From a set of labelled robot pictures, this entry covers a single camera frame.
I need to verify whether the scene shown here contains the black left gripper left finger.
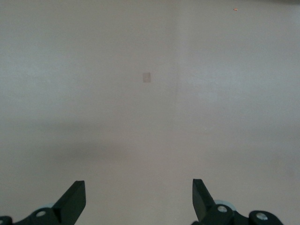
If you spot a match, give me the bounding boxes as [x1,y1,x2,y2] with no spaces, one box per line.
[0,180,87,225]

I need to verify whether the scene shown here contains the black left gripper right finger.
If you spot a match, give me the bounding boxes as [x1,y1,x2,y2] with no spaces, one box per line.
[191,178,285,225]

